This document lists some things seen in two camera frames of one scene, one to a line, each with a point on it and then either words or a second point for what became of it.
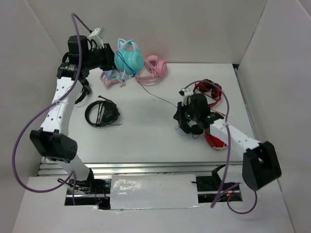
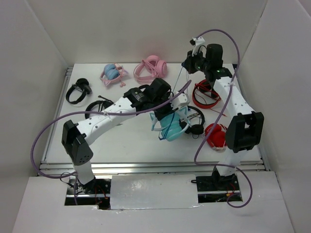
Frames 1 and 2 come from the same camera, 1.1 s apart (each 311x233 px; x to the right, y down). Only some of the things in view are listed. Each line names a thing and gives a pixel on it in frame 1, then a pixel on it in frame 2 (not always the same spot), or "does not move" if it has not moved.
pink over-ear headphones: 158,68 does not move
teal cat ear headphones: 128,60 -> 172,127
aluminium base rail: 46,167 does not move
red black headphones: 211,89 does not move
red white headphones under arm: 214,142 does not move
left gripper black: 109,55 -> 168,110
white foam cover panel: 153,191 does not move
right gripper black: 179,115 -> 189,63
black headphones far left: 86,89 does not move
